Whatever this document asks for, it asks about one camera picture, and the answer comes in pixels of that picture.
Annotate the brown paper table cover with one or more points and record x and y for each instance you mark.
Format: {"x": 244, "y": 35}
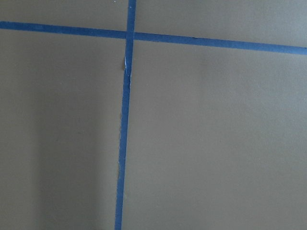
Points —
{"x": 153, "y": 114}

